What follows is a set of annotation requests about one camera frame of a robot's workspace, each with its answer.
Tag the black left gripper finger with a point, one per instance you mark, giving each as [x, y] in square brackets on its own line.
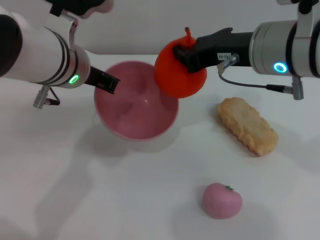
[107, 82]

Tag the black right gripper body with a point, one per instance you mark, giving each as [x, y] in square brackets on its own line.
[220, 47]

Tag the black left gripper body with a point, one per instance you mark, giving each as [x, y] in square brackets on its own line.
[92, 77]

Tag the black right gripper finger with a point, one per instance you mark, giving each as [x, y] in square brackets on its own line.
[186, 53]

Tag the orange toy fruit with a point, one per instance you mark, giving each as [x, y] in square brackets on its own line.
[175, 80]

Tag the pink plastic bowl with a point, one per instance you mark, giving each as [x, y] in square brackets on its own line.
[137, 117]

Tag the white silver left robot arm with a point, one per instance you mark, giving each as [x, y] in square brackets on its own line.
[37, 55]

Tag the toasted bread slice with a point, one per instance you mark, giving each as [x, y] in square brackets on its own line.
[247, 126]

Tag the pink toy peach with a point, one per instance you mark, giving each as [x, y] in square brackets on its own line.
[221, 201]

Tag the left wrist camera housing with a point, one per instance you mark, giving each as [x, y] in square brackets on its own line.
[82, 6]

